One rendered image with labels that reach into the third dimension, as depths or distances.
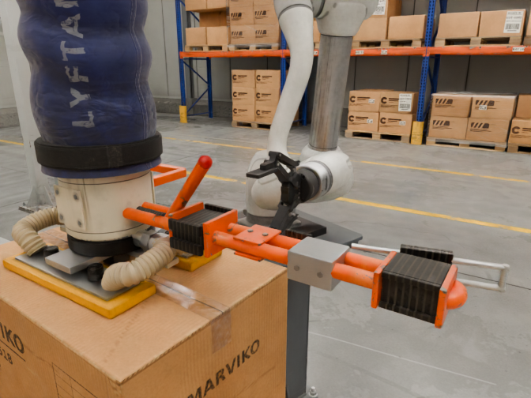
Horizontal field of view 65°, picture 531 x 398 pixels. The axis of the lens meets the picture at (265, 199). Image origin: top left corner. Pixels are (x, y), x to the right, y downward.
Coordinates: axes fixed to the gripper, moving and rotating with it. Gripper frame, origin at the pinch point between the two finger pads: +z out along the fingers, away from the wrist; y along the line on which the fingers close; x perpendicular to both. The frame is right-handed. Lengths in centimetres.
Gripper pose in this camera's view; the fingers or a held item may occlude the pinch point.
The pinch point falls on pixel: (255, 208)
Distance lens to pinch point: 81.8
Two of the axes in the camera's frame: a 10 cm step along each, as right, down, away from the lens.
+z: -5.5, 2.7, -7.9
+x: -8.4, -1.7, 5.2
